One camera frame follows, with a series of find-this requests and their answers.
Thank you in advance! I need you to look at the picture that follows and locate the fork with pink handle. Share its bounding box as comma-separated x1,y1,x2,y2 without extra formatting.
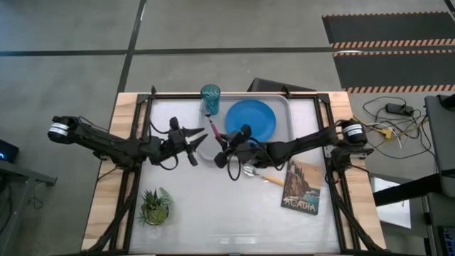
205,111,223,143

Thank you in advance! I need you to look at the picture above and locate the Acadia picture book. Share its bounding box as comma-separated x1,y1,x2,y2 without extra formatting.
280,157,323,216

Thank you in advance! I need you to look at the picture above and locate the white table mat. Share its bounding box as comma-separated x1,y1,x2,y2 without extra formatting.
129,97,341,255

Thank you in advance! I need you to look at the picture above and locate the spoon with orange handle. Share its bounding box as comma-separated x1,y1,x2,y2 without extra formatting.
242,165,286,187

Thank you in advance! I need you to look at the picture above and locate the blue plate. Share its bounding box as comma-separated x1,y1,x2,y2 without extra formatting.
225,99,277,144

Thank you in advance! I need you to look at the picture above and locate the teal translucent plastic cup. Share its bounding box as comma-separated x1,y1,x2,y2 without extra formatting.
200,83,222,116

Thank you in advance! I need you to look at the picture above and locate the grey side table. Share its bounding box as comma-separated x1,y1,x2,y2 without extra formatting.
0,159,58,256

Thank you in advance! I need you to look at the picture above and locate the grey plastic tray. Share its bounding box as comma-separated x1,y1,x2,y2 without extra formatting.
197,94,296,163

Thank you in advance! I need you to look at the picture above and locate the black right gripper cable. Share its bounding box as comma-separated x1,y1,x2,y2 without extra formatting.
227,151,243,181

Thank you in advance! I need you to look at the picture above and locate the black beam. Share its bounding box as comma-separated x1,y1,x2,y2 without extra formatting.
373,173,444,208

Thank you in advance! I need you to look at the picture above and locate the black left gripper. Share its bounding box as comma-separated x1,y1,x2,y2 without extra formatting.
161,116,209,167

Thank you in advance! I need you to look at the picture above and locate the grey desk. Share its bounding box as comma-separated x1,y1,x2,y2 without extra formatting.
424,93,455,199

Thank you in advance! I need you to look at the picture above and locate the black cable tangle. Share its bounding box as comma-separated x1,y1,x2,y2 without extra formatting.
355,95,437,161

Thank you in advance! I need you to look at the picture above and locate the potted succulent plant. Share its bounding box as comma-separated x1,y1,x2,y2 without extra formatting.
137,187,175,227

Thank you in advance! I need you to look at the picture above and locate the laptop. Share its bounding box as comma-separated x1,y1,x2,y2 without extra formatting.
437,225,455,256

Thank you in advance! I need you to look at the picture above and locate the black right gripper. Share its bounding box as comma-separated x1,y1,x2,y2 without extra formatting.
213,124,266,169

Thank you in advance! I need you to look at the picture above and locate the yellow cable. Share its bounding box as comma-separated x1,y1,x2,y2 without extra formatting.
353,112,430,140

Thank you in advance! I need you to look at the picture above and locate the black power adapter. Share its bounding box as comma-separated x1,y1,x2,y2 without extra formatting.
385,102,415,116

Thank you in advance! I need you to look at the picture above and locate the white paper sheet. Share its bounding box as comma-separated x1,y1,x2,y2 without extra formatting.
370,176,412,230

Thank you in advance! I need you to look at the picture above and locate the black electronic device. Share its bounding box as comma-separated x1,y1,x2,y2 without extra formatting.
0,139,20,164

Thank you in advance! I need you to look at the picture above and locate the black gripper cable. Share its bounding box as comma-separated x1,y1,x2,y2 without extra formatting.
157,155,179,171
227,151,243,181

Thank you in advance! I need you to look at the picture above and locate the black mat with hazard stripes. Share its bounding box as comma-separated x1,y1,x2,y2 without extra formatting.
321,11,455,50
331,49,455,95

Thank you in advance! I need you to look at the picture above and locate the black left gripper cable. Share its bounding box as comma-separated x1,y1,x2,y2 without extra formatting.
157,155,179,171

